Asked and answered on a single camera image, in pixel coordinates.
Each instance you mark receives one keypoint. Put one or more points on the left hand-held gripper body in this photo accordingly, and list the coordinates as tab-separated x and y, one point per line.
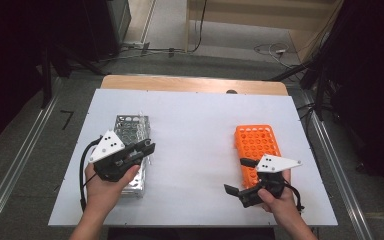
106	146

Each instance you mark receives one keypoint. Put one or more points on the metal floor rail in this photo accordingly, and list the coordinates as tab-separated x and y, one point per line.
330	140
16	153

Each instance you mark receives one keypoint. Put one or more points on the white board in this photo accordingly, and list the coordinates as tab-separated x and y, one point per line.
193	133

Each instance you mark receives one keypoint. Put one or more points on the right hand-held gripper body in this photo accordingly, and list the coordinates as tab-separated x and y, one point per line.
275	163

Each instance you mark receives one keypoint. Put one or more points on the person's right hand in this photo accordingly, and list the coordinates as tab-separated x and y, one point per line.
280	206

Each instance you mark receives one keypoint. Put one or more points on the black stand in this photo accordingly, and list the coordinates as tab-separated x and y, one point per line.
320	90
46	76

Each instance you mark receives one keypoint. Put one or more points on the black cabinet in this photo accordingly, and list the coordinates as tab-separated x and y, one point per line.
108	26

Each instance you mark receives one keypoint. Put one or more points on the power strip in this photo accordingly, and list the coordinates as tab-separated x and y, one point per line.
136	45

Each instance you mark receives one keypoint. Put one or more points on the metal test tube rack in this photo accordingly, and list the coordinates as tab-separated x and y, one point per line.
131	128

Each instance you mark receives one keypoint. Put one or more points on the person's left hand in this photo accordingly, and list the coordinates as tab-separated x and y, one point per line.
103	196

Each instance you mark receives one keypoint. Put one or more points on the dark curtain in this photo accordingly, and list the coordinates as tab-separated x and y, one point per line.
373	66
13	66

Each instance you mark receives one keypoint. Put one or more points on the orange test tube rack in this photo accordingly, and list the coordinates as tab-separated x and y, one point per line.
253	140

